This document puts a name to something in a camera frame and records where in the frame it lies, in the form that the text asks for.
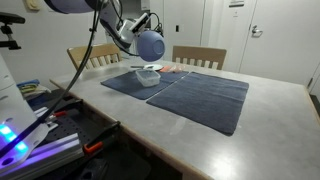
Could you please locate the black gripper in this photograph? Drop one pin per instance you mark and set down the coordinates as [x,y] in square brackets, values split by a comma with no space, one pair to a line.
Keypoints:
[134,39]

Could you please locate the blue plastic bowl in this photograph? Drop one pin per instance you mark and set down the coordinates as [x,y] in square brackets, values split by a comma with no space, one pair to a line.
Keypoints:
[151,46]

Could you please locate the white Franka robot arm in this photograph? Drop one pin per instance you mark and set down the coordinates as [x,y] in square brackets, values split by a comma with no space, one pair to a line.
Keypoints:
[66,5]

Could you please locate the clear plastic lunch box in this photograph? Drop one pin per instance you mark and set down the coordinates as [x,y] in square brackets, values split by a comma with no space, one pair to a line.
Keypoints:
[148,78]

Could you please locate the metal spoon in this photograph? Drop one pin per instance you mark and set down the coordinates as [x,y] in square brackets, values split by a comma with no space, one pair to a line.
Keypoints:
[136,67]

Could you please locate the wooden slat-back chair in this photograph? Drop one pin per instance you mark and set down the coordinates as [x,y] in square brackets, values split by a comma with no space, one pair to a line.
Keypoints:
[200,52]
[103,50]

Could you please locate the small black door plate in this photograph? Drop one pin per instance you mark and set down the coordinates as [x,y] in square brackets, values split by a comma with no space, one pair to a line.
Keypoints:
[177,28]

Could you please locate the dark blue placemat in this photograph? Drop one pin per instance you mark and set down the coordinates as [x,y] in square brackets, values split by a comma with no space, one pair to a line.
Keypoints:
[206,103]
[123,85]

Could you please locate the clear orange snack wrapper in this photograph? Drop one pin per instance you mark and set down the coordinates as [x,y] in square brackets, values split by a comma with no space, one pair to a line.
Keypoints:
[171,68]

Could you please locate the white closet door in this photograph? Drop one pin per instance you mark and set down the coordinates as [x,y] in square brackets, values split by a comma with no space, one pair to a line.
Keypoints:
[188,26]

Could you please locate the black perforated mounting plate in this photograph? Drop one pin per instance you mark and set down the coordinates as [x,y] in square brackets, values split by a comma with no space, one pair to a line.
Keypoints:
[76,130]

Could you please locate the beige cloth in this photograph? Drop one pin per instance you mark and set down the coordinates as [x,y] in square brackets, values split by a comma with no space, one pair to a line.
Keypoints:
[38,91]

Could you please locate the silver metal blocks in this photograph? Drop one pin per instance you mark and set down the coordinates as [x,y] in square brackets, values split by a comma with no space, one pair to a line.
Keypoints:
[45,115]

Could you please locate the aluminium extrusion rails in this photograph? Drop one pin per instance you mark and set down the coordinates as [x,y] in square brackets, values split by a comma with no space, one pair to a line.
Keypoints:
[56,148]

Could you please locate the grey wrist camera bar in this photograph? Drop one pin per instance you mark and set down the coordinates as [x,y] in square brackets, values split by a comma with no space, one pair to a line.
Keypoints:
[139,20]

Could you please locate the beige wall thermostat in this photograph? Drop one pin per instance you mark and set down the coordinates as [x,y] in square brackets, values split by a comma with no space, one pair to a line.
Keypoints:
[33,4]

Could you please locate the wall sign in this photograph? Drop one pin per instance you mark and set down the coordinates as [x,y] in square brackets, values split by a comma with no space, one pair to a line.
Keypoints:
[236,3]

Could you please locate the black camera on mount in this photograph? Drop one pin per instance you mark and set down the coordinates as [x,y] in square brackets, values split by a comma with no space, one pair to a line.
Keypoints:
[10,19]

